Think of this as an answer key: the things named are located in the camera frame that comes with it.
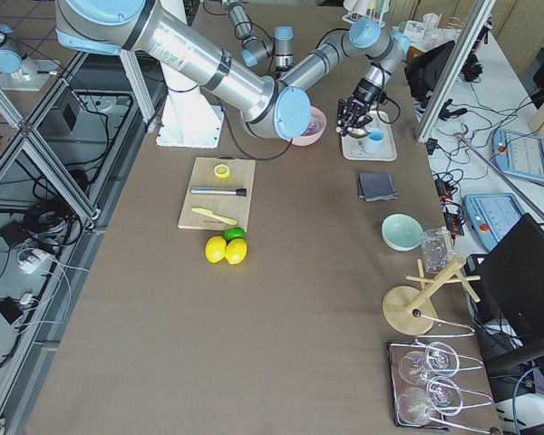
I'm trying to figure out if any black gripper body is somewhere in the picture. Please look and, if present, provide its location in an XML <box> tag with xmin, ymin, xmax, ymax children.
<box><xmin>336</xmin><ymin>96</ymin><xmax>371</xmax><ymax>128</ymax></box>

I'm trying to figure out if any metal ice scoop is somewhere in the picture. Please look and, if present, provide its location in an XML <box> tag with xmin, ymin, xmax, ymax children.
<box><xmin>347</xmin><ymin>128</ymin><xmax>369</xmax><ymax>139</ymax></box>

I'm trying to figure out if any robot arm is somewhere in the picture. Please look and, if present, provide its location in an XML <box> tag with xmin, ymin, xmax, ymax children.
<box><xmin>55</xmin><ymin>1</ymin><xmax>410</xmax><ymax>140</ymax></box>
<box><xmin>220</xmin><ymin>0</ymin><xmax>294</xmax><ymax>73</ymax></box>

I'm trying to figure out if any pink bowl with ice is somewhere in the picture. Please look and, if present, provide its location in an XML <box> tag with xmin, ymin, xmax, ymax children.
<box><xmin>292</xmin><ymin>106</ymin><xmax>327</xmax><ymax>146</ymax></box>

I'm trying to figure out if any blue cup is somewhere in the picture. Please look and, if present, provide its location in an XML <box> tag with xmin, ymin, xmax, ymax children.
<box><xmin>363</xmin><ymin>128</ymin><xmax>384</xmax><ymax>154</ymax></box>

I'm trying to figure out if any white cup rack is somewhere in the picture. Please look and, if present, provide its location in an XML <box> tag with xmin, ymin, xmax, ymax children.
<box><xmin>342</xmin><ymin>0</ymin><xmax>390</xmax><ymax>27</ymax></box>

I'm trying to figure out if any wooden cup tree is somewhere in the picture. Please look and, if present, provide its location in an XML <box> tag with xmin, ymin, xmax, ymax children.
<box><xmin>382</xmin><ymin>256</ymin><xmax>481</xmax><ymax>336</ymax></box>

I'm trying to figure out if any cream serving tray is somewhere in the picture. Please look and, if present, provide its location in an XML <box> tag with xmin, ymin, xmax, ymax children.
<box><xmin>341</xmin><ymin>111</ymin><xmax>397</xmax><ymax>161</ymax></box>

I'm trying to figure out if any grey folded cloth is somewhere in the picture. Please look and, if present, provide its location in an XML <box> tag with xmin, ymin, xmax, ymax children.
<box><xmin>357</xmin><ymin>172</ymin><xmax>398</xmax><ymax>202</ymax></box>

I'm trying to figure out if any wooden cutting board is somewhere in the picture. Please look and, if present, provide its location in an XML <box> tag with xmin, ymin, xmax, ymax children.
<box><xmin>178</xmin><ymin>157</ymin><xmax>256</xmax><ymax>230</ymax></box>

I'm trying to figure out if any green bowl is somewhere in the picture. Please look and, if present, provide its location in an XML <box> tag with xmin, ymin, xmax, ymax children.
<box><xmin>381</xmin><ymin>214</ymin><xmax>423</xmax><ymax>252</ymax></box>

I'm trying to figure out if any half lemon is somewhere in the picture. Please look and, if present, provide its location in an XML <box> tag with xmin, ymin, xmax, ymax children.
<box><xmin>213</xmin><ymin>163</ymin><xmax>231</xmax><ymax>179</ymax></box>

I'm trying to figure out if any yellow plastic knife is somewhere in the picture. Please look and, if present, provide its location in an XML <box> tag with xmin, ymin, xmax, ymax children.
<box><xmin>191</xmin><ymin>207</ymin><xmax>238</xmax><ymax>227</ymax></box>

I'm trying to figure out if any green lime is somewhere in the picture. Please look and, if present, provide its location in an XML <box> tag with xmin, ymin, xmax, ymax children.
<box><xmin>223</xmin><ymin>227</ymin><xmax>246</xmax><ymax>242</ymax></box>

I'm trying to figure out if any yellow lemon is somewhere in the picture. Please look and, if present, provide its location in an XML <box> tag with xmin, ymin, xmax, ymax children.
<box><xmin>225</xmin><ymin>238</ymin><xmax>248</xmax><ymax>265</ymax></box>
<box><xmin>204</xmin><ymin>236</ymin><xmax>228</xmax><ymax>263</ymax></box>

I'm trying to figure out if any blue teach pendant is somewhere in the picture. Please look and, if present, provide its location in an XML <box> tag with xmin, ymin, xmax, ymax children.
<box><xmin>492</xmin><ymin>129</ymin><xmax>544</xmax><ymax>184</ymax></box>
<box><xmin>462</xmin><ymin>193</ymin><xmax>524</xmax><ymax>251</ymax></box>

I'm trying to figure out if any black monitor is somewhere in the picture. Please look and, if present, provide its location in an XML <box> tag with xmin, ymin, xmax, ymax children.
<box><xmin>479</xmin><ymin>214</ymin><xmax>544</xmax><ymax>374</ymax></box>

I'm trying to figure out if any hanging wine glass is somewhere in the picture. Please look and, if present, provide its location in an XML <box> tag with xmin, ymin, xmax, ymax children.
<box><xmin>398</xmin><ymin>342</ymin><xmax>461</xmax><ymax>385</ymax></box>
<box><xmin>396</xmin><ymin>377</ymin><xmax>463</xmax><ymax>427</ymax></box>

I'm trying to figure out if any black glass rack tray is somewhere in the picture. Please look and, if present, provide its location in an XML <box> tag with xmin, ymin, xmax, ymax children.
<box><xmin>386</xmin><ymin>341</ymin><xmax>449</xmax><ymax>432</ymax></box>

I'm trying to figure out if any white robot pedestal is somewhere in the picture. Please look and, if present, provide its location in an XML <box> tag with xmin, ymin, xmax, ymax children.
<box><xmin>155</xmin><ymin>0</ymin><xmax>223</xmax><ymax>150</ymax></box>

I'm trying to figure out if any aluminium frame post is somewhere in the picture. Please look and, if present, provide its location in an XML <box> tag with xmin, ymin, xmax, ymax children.
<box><xmin>415</xmin><ymin>0</ymin><xmax>495</xmax><ymax>143</ymax></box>

